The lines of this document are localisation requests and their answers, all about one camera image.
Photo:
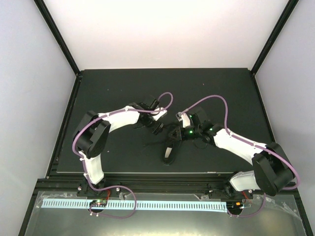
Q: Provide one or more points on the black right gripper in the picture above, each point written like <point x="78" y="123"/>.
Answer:
<point x="180" y="135"/>

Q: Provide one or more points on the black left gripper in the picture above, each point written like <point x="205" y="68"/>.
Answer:
<point x="156" y="128"/>

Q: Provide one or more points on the black canvas sneaker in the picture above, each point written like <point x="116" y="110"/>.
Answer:
<point x="171" y="149"/>

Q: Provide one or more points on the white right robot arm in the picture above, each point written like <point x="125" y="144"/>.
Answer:
<point x="270" y="173"/>

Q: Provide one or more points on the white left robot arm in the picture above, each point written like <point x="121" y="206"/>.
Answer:
<point x="92" y="133"/>

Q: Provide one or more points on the right controller circuit board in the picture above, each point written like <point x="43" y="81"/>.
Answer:
<point x="238" y="205"/>

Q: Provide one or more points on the controller circuit board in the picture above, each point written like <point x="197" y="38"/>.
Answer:
<point x="98" y="203"/>
<point x="238" y="205"/>

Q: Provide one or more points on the left controller circuit board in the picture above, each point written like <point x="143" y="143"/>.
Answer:
<point x="98" y="203"/>

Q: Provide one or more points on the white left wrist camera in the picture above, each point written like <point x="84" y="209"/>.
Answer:
<point x="158" y="114"/>

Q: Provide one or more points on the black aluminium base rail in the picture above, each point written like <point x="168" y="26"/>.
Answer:
<point x="212" y="184"/>

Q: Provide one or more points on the light blue slotted cable duct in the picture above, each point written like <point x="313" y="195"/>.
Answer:
<point x="137" y="205"/>

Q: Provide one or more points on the left black frame post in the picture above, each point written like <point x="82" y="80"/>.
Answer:
<point x="44" y="11"/>

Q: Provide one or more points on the black frame post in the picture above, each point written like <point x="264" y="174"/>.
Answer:
<point x="277" y="29"/>
<point x="44" y="11"/>

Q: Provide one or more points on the right black frame post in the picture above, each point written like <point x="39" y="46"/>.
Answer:
<point x="277" y="29"/>

